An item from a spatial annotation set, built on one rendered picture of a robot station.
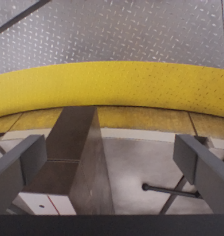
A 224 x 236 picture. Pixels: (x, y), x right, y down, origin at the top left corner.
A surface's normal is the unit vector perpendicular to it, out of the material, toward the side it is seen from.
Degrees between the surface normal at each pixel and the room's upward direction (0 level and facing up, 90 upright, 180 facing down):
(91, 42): 0
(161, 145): 0
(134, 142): 0
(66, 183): 90
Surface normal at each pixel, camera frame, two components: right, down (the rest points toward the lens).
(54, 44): -0.11, 0.62
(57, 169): -0.08, -0.78
